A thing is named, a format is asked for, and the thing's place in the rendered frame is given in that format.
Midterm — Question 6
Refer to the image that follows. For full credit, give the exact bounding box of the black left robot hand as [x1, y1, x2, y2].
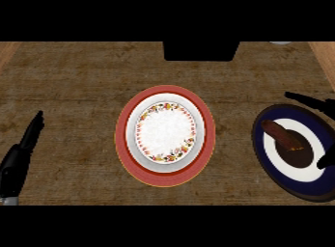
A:
[0, 110, 47, 201]

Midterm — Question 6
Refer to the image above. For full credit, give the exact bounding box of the brown sweet potato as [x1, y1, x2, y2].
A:
[260, 119, 315, 169]

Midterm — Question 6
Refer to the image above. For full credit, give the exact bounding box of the blue rimmed white plate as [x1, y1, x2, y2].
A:
[252, 103, 335, 204]

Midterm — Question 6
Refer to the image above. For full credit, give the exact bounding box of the red rimmed white plate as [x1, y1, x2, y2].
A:
[114, 84, 218, 188]

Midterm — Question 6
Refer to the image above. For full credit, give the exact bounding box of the black box appliance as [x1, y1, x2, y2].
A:
[162, 41, 241, 63]

